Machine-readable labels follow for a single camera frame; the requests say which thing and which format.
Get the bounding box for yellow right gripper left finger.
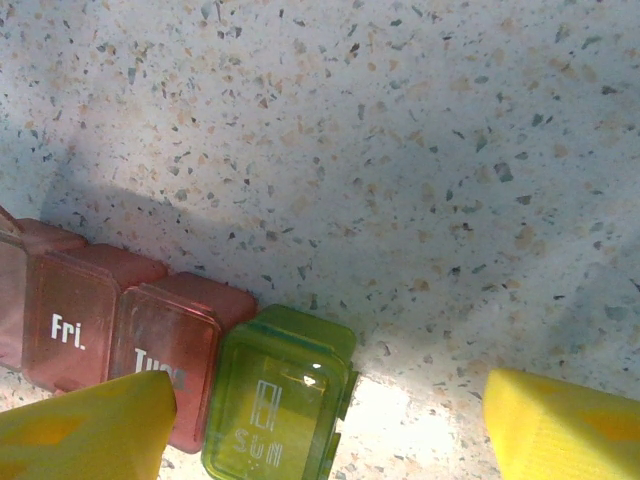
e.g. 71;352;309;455
0;370;179;480

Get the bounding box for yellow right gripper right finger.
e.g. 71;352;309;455
481;368;640;480

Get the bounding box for red pill box Fri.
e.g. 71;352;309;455
21;242;169;397

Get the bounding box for red pill box Tues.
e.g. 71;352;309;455
106;270;259;454

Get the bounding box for red pill box unmarked lid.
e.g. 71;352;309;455
0;204;89;374

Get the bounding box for green pill box SUN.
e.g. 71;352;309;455
199;302;361;480

